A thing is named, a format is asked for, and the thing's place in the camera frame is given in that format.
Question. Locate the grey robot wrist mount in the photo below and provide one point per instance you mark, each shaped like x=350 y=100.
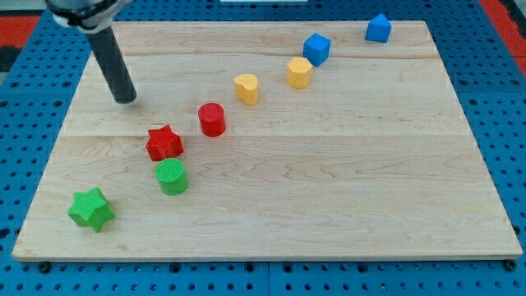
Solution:
x=89 y=16

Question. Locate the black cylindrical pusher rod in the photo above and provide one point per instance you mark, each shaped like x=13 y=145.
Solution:
x=111 y=63

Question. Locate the blue cube block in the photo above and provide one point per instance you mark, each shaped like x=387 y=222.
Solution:
x=316 y=49

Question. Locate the red star block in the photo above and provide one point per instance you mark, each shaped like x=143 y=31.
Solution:
x=163 y=143

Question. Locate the red cylinder block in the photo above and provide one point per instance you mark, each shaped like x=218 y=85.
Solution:
x=212 y=119

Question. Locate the yellow heart block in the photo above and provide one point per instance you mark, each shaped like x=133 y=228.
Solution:
x=247 y=88

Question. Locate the green cylinder block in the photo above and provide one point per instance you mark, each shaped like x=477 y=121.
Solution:
x=171 y=176

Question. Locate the green star block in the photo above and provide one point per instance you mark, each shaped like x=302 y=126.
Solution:
x=91 y=209

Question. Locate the yellow hexagon block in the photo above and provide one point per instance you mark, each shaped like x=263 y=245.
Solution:
x=299 y=71

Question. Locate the wooden board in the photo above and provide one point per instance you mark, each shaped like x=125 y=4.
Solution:
x=373 y=161

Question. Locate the blue pentagon block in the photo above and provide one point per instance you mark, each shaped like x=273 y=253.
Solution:
x=378 y=29

